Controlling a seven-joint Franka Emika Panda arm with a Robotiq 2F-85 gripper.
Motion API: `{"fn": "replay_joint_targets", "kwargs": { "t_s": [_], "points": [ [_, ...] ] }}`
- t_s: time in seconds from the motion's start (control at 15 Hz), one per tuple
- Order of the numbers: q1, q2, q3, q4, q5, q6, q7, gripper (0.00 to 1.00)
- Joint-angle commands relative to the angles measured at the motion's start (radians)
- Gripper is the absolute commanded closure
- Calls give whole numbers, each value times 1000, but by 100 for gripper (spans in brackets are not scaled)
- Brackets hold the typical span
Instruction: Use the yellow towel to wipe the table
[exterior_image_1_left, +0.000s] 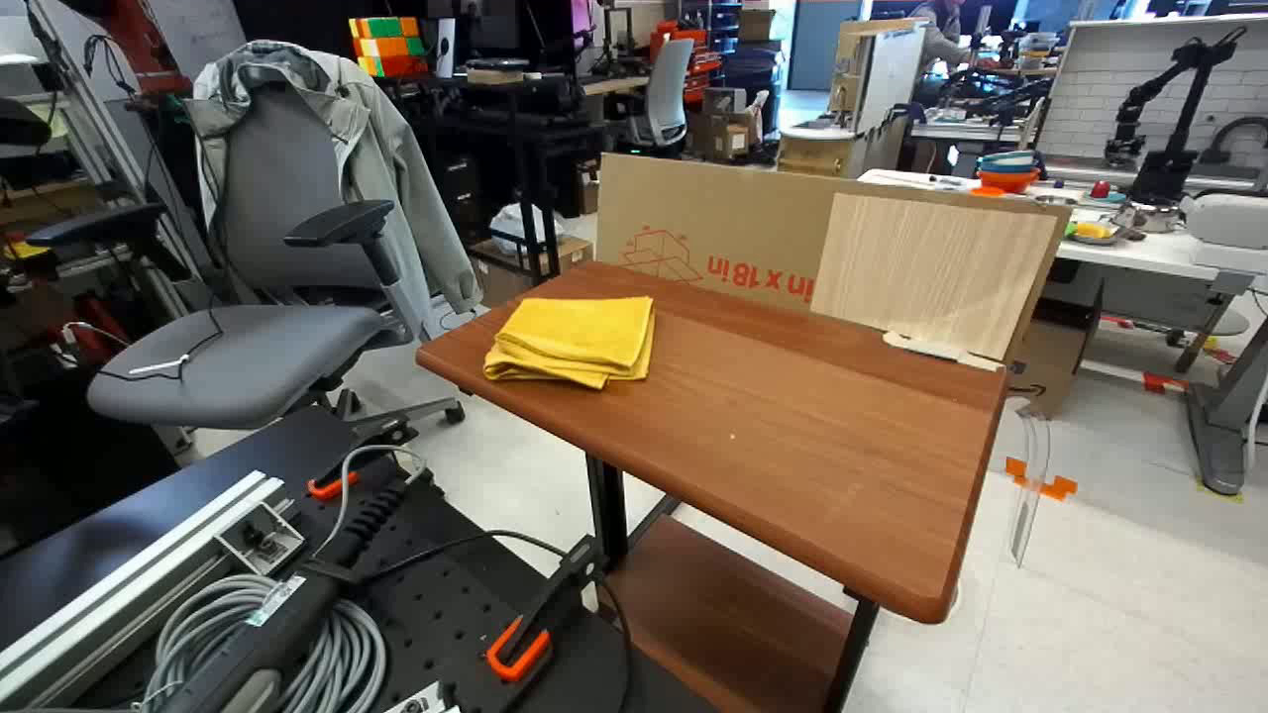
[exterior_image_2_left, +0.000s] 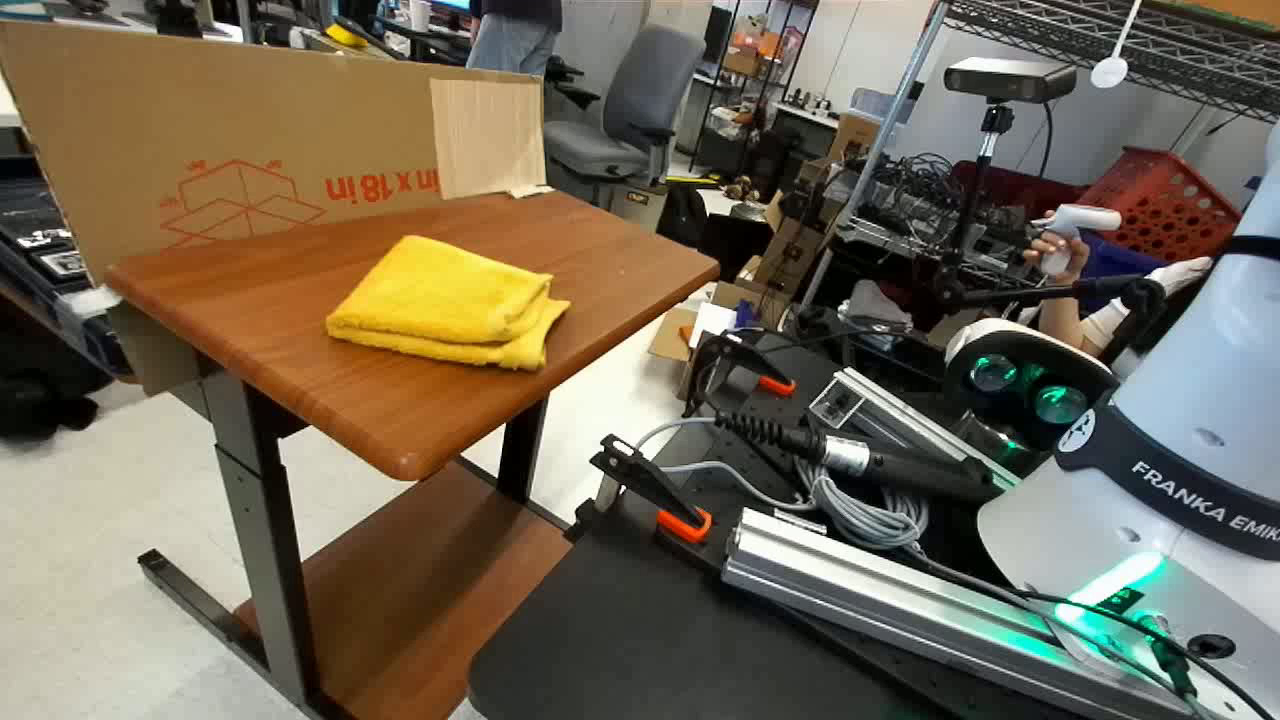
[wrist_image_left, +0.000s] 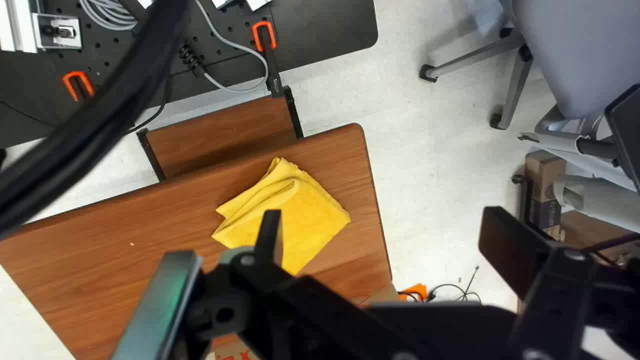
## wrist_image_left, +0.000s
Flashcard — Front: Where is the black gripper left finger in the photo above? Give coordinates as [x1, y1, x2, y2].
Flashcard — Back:
[253, 210, 282, 267]

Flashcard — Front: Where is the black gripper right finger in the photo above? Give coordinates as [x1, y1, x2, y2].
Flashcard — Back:
[477, 206, 559, 300]

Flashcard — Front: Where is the yellow towel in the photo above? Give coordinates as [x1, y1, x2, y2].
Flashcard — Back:
[211, 157, 349, 274]

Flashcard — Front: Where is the wooden table with black legs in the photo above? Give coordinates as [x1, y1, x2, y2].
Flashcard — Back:
[0, 94, 391, 360]

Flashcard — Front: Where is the grey office chair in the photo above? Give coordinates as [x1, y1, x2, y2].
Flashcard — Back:
[418, 0, 640, 131]

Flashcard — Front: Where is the orange handled clamp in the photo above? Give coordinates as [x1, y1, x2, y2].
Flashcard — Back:
[251, 19, 278, 54]
[61, 69, 95, 101]

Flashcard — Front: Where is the thick black cable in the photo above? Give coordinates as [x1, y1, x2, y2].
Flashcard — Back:
[0, 0, 196, 235]

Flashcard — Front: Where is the grey cable bundle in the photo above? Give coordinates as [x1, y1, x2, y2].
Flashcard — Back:
[78, 0, 139, 31]

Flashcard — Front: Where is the silver aluminium extrusion rail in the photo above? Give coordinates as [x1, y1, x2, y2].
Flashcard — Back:
[0, 0, 82, 54]

